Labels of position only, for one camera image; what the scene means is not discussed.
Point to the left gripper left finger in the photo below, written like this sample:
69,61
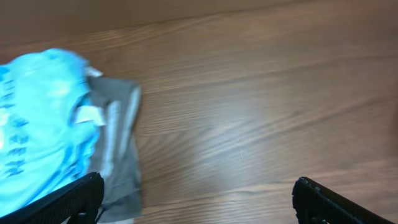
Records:
76,203

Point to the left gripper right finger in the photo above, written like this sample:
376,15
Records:
316,204

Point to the light blue printed t-shirt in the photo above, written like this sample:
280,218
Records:
49,127

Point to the grey folded shirt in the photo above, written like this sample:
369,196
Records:
115,156

